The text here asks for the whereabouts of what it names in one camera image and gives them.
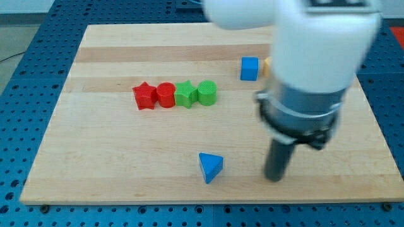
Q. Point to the blue perforated table plate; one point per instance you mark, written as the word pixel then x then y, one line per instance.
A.
pixel 27 103

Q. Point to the wooden board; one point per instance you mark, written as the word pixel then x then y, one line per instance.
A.
pixel 99 149

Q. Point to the green star block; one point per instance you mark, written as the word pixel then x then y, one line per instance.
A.
pixel 185 94

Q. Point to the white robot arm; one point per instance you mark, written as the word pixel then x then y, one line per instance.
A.
pixel 317 49

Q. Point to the blue cube block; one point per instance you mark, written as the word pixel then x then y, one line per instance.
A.
pixel 249 68

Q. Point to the red star block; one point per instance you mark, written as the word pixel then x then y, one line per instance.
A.
pixel 145 96

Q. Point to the yellow block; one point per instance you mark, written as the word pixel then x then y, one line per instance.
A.
pixel 266 71

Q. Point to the blue triangle block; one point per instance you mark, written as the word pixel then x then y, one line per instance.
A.
pixel 211 165

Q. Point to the red cylinder block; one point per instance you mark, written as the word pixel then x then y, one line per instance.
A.
pixel 165 93

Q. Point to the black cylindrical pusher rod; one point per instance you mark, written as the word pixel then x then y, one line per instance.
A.
pixel 277 160

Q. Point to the green cylinder block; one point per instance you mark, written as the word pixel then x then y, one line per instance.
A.
pixel 207 92

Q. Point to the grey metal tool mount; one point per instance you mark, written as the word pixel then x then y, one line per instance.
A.
pixel 293 116

